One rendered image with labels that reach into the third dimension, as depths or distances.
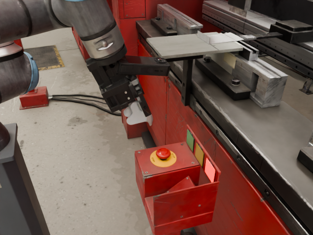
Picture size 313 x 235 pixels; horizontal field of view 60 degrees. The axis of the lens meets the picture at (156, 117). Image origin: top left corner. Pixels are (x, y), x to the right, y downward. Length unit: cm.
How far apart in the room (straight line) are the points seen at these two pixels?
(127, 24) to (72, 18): 122
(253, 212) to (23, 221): 72
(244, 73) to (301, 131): 25
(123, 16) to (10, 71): 99
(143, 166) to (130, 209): 92
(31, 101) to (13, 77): 185
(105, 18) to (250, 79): 50
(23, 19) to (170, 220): 53
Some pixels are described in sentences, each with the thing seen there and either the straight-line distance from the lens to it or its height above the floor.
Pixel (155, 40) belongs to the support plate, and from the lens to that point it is 93.
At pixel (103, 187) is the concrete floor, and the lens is 177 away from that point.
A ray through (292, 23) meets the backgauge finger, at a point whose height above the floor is 103.
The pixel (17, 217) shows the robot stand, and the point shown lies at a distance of 104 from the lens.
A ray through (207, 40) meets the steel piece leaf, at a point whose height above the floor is 101.
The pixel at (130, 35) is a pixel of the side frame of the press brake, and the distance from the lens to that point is 175.
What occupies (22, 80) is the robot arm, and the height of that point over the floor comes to 94.
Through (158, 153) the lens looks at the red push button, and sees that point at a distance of 73.
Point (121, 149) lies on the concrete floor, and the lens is 201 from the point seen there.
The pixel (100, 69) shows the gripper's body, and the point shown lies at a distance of 56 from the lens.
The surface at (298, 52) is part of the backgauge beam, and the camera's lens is 110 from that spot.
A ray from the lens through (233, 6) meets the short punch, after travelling 99.
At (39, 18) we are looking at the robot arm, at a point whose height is 116.
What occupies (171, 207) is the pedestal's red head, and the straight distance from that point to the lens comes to 66.
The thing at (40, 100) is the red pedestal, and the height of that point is 6.
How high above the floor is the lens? 128
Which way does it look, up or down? 33 degrees down
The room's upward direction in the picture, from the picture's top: straight up
